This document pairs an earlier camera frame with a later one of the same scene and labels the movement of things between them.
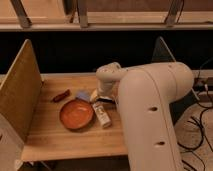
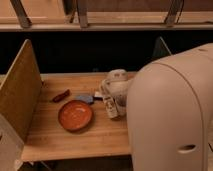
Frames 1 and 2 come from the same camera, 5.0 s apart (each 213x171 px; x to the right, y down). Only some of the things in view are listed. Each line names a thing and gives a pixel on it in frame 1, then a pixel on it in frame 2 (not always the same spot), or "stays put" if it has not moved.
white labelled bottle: [104, 118] → [111, 106]
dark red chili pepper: [61, 96] stays put
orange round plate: [76, 114] stays put
